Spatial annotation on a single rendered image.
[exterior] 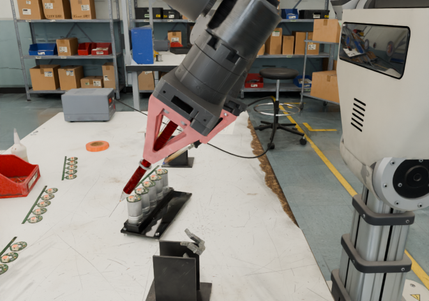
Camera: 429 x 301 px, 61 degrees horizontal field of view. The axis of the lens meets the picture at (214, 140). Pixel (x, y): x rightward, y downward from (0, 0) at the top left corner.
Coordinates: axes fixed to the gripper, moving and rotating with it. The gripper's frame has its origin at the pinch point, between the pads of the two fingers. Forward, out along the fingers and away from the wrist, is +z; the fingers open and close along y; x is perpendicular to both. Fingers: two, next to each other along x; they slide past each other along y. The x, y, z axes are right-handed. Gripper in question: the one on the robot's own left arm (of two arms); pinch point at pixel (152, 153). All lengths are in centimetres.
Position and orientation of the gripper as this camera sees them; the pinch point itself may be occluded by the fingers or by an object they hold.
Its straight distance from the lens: 41.3
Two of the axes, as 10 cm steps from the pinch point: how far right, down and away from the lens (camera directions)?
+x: 8.2, 5.7, 1.1
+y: -1.0, 3.2, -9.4
